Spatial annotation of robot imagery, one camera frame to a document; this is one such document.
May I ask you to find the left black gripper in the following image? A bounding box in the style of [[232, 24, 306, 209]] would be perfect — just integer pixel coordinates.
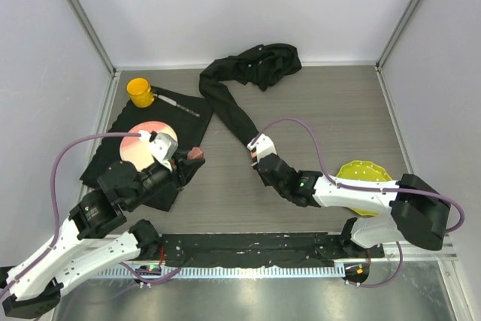
[[126, 149, 206, 210]]

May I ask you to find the nail polish bottle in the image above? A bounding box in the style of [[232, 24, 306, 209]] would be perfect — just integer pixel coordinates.
[[187, 147, 204, 160]]

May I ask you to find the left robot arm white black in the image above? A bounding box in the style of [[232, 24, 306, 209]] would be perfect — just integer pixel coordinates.
[[1, 147, 205, 319]]

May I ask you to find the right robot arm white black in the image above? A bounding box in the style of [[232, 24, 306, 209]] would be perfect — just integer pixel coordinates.
[[254, 153, 450, 257]]

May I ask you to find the black placemat cloth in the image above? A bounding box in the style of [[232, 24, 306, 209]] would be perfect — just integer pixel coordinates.
[[80, 87, 213, 212]]

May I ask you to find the table knife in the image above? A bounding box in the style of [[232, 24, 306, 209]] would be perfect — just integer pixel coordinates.
[[154, 93, 200, 118]]

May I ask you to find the pink cream plate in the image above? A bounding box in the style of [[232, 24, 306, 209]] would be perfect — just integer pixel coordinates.
[[119, 121, 177, 171]]

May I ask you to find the yellow cup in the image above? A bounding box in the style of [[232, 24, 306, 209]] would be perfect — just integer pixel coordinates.
[[126, 77, 155, 108]]

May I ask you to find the yellow green plate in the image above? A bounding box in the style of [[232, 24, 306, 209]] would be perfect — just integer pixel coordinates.
[[334, 159, 394, 219]]

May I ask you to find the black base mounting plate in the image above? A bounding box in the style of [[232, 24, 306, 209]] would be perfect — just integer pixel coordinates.
[[160, 232, 385, 268]]

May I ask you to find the black sleeved shirt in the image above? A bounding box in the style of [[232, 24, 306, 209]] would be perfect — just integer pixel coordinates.
[[198, 43, 302, 145]]

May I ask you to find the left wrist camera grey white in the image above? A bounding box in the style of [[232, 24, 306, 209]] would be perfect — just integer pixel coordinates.
[[147, 132, 178, 171]]

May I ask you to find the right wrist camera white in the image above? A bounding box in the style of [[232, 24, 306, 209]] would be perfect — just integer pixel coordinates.
[[247, 134, 277, 162]]

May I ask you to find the white slotted cable duct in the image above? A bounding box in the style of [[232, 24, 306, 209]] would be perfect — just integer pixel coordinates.
[[93, 263, 345, 280]]

